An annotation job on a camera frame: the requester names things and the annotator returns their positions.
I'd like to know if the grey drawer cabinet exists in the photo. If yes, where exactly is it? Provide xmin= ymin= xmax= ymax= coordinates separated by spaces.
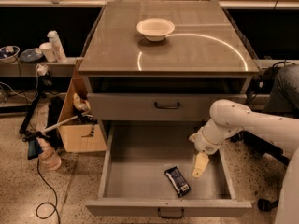
xmin=78 ymin=0 xmax=260 ymax=133

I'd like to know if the white power adapter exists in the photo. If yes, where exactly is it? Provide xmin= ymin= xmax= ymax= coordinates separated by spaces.
xmin=36 ymin=64 xmax=48 ymax=76

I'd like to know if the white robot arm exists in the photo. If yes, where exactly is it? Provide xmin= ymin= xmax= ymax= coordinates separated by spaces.
xmin=189 ymin=100 xmax=299 ymax=224

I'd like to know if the blue plate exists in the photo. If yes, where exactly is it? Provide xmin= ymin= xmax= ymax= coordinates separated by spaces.
xmin=20 ymin=48 xmax=44 ymax=63

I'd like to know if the grabber tool with blue handle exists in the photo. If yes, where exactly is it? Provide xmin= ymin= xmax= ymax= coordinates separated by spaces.
xmin=22 ymin=111 xmax=93 ymax=160

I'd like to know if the black office chair base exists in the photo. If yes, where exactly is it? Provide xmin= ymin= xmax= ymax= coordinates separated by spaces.
xmin=243 ymin=132 xmax=290 ymax=212

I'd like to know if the white paper bowl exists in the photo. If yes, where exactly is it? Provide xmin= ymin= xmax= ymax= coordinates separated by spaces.
xmin=136 ymin=18 xmax=175 ymax=42

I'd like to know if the white cylindrical can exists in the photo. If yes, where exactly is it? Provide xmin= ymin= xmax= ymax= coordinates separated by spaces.
xmin=47 ymin=31 xmax=67 ymax=63

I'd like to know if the person leg in jeans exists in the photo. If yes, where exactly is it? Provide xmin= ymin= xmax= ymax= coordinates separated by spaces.
xmin=263 ymin=64 xmax=299 ymax=114

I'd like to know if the open grey middle drawer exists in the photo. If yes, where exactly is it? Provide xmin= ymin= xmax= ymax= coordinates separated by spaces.
xmin=86 ymin=121 xmax=251 ymax=219

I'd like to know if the black floor cable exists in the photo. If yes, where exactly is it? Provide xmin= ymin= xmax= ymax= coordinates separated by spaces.
xmin=35 ymin=158 xmax=62 ymax=224

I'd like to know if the cardboard box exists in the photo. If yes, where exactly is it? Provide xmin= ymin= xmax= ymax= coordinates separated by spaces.
xmin=58 ymin=62 xmax=107 ymax=153

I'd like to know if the crumpled paper in box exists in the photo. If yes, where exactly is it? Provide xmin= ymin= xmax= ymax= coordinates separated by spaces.
xmin=73 ymin=93 xmax=91 ymax=111

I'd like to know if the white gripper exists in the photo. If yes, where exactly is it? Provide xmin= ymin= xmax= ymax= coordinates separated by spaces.
xmin=188 ymin=127 xmax=224 ymax=178

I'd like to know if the clear plastic bottle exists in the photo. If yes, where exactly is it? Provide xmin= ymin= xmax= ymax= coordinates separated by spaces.
xmin=37 ymin=138 xmax=62 ymax=171

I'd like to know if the blue patterned bowl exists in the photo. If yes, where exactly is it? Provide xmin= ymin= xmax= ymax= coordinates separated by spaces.
xmin=0 ymin=46 xmax=20 ymax=63

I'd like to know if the closed grey top drawer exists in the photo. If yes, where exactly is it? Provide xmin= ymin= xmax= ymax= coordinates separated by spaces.
xmin=88 ymin=93 xmax=246 ymax=121

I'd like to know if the dark blue rxbar wrapper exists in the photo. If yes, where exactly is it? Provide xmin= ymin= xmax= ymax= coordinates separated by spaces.
xmin=164 ymin=166 xmax=191 ymax=197

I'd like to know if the white paper cup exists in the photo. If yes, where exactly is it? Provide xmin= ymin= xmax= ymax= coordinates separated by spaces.
xmin=39 ymin=42 xmax=56 ymax=62

